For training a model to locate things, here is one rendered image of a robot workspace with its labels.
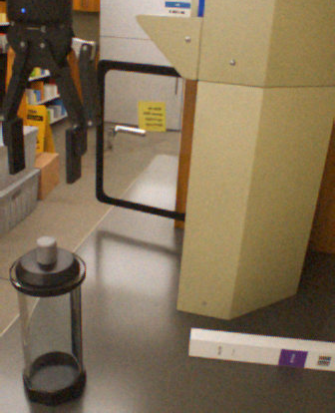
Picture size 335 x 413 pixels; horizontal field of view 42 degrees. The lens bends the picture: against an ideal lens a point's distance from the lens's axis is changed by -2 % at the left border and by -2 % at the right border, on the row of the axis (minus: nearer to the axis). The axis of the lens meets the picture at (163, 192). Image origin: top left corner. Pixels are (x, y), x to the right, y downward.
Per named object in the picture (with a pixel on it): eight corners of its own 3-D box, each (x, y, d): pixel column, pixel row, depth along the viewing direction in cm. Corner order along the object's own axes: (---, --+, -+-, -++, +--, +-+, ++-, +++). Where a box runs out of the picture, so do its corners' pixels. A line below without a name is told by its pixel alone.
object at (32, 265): (90, 269, 67) (89, 231, 65) (63, 304, 59) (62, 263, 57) (35, 258, 69) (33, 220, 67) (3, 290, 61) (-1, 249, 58)
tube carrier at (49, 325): (97, 362, 75) (97, 255, 67) (71, 411, 66) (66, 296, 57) (40, 348, 77) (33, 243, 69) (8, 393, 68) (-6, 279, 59)
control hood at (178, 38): (220, 62, 103) (225, 18, 99) (197, 81, 74) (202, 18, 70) (172, 58, 105) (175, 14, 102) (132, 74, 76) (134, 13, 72)
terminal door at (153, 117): (196, 224, 118) (211, 71, 103) (95, 201, 128) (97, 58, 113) (197, 223, 119) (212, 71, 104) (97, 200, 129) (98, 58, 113)
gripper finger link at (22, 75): (30, 43, 50) (20, 37, 50) (1, 126, 54) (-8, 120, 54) (46, 40, 53) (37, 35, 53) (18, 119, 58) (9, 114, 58)
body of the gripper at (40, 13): (87, -12, 51) (86, 67, 55) (23, -14, 53) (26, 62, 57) (58, -15, 45) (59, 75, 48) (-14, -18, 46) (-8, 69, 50)
